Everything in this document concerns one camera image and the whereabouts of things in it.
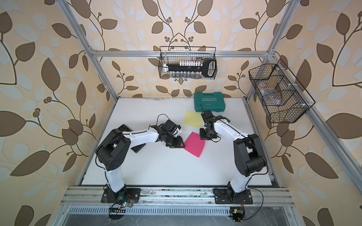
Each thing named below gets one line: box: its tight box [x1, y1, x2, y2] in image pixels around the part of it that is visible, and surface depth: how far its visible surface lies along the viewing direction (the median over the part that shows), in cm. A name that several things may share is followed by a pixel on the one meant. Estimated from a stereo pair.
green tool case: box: [193, 91, 226, 113], surface depth 116 cm
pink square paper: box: [183, 131, 206, 158], surface depth 93 cm
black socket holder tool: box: [163, 58, 218, 78], surface depth 86 cm
